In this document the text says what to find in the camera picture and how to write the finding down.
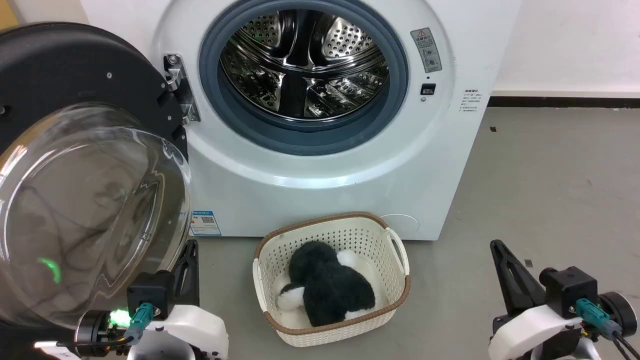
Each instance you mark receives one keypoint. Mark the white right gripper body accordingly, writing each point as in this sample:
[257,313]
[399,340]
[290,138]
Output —
[525,335]

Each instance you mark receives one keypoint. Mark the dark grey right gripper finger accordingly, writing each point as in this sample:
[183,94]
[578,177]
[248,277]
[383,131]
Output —
[500,255]

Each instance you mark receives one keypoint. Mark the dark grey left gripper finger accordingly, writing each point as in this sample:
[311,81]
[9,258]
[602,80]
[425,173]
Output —
[192,280]

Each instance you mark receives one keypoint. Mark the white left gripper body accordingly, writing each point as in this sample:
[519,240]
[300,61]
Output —
[190,330]

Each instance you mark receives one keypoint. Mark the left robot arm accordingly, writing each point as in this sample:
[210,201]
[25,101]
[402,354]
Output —
[92,330]

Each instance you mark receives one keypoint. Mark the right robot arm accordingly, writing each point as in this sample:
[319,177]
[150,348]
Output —
[622,310]

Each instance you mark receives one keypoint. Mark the white front-load washing machine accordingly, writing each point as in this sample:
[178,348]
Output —
[310,195]

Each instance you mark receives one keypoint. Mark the black door latch slot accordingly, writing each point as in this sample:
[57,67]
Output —
[428,89]

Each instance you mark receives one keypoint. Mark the metal door hinge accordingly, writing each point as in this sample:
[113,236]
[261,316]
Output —
[181,85]

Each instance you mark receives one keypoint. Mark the washer door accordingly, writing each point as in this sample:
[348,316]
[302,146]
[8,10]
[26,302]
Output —
[60,75]

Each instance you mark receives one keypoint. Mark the blue energy label sticker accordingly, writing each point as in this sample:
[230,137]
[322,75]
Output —
[204,223]

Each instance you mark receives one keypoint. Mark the cream plastic laundry basket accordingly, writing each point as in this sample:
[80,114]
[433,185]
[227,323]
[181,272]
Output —
[272,260]

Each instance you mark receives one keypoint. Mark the round filter cover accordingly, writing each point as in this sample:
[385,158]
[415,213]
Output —
[405,225]

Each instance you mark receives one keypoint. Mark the black and white plush toy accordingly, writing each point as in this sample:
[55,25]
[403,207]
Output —
[330,290]

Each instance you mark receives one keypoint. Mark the small printed text label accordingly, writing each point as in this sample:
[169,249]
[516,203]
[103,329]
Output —
[471,101]

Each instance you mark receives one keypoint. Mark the grey warning sticker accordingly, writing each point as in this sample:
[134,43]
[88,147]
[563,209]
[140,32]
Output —
[426,50]

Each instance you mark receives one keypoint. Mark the stainless steel washer drum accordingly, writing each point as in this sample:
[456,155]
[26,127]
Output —
[300,55]

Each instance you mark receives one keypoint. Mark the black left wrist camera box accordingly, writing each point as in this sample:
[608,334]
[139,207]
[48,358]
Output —
[150,292]

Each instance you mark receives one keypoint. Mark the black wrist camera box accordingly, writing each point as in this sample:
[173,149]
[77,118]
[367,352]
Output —
[570,290]
[150,292]

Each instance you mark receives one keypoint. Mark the teal left camera connector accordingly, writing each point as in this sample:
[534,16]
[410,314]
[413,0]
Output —
[140,317]

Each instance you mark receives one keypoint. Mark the teal camera connector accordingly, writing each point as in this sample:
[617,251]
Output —
[595,315]
[140,317]

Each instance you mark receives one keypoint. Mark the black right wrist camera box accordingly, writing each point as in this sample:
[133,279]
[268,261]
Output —
[570,290]

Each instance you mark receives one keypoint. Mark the teal right camera connector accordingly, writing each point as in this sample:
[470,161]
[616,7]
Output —
[595,315]

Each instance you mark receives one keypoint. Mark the black wall baseboard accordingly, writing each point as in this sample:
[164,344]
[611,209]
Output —
[565,102]

